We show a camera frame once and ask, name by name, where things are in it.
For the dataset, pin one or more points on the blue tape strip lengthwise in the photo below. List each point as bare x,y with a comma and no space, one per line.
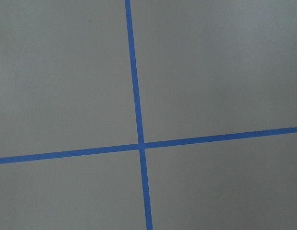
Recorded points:
138,114

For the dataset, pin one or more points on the blue tape strip crosswise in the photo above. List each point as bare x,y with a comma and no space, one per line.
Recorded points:
148,145

